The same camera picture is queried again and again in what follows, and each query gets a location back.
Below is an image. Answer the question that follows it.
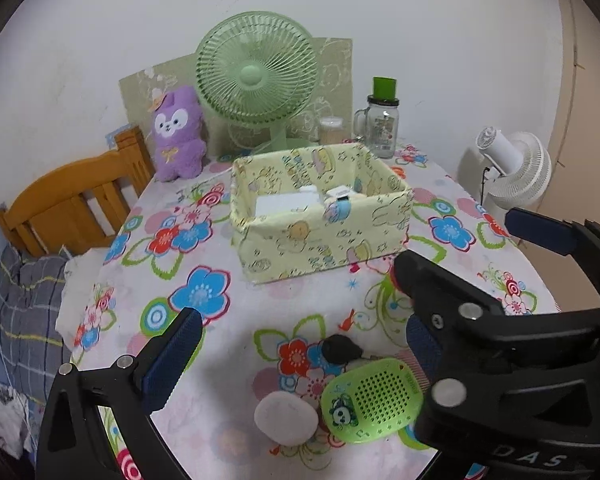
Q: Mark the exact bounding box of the green panda perforated case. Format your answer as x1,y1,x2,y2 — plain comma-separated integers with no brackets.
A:
320,358,424,444

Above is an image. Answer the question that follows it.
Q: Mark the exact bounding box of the white earbuds case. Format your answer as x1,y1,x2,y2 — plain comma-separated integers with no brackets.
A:
253,391,318,446

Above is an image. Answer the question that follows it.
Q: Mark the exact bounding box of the white square charger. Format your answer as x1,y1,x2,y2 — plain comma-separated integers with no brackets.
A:
325,185,356,200

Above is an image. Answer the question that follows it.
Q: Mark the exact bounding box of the white box pack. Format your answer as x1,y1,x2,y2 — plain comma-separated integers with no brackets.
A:
254,192,323,217

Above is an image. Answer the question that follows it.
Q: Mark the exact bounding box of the white tall charger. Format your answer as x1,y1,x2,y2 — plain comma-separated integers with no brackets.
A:
298,184,320,196

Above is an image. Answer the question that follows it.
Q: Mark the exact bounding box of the white standing fan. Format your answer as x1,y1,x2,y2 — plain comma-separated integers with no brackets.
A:
458,127,552,210

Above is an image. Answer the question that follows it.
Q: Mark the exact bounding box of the beige door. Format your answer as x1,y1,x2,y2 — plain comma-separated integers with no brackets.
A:
529,0,600,311

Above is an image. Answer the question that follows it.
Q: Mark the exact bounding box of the small black object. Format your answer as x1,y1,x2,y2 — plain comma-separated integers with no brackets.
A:
321,334,364,366

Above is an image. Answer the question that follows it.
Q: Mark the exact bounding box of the floral tablecloth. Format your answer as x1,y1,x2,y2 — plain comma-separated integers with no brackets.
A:
56,146,557,479

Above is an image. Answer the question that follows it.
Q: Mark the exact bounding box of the yellow patterned fabric box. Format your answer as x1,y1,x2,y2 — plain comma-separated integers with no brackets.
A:
230,143,414,284

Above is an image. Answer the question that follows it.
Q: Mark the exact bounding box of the plaid grey bedding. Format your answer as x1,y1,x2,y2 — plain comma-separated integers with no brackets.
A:
0,244,74,411

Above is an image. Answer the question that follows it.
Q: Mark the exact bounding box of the wooden chair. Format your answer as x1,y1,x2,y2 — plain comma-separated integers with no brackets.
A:
0,126,155,258

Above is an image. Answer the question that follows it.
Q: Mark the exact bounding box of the glass jar green lid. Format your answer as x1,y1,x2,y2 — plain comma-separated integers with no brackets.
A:
353,77,400,159

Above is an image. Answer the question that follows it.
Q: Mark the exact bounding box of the purple plush toy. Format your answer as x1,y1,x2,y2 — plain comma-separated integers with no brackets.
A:
151,86,207,182

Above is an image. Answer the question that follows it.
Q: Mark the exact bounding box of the cotton swab container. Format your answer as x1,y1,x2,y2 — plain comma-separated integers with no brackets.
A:
318,116,346,145

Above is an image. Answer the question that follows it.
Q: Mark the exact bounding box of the beige cartoon placemat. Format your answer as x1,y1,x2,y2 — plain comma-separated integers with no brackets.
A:
119,38,353,156

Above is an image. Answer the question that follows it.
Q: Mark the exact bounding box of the green desk fan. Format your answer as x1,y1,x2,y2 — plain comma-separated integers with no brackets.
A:
195,11,318,154

